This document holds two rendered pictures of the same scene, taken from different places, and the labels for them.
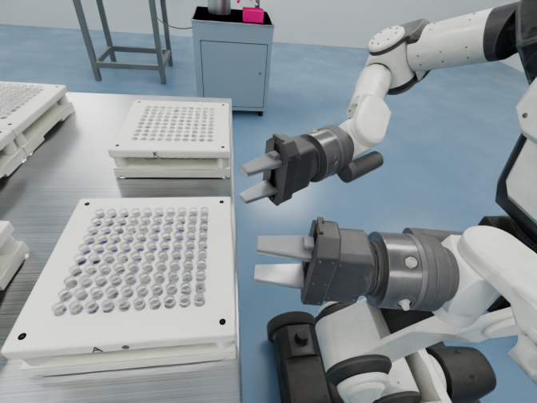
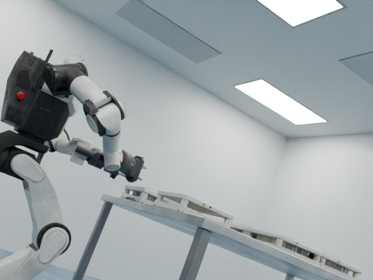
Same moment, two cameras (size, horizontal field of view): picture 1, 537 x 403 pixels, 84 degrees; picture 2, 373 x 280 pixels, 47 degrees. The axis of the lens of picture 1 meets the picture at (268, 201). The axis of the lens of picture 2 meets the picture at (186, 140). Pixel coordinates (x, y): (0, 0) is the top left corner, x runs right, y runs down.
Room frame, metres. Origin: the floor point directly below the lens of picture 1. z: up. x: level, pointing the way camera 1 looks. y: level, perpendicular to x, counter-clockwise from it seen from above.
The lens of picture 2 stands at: (2.35, -0.37, 0.73)
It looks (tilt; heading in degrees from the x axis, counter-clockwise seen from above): 13 degrees up; 164
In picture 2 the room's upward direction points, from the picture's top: 21 degrees clockwise
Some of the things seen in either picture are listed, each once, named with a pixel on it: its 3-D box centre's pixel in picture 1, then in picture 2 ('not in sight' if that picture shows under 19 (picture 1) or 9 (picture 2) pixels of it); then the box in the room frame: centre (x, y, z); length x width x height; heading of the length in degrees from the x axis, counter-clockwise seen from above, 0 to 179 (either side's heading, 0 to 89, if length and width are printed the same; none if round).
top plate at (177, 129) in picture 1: (177, 125); (194, 204); (0.64, 0.23, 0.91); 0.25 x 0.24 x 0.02; 10
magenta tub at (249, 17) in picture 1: (252, 15); not in sight; (2.67, 0.28, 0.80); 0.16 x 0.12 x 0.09; 100
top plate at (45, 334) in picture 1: (145, 258); (155, 196); (0.25, 0.16, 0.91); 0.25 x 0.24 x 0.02; 11
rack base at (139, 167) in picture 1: (180, 144); (190, 215); (0.64, 0.23, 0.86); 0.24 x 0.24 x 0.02; 10
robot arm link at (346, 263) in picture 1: (358, 269); (107, 162); (0.22, -0.11, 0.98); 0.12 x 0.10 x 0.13; 92
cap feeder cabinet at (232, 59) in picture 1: (232, 63); not in sight; (2.84, 0.46, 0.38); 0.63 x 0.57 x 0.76; 100
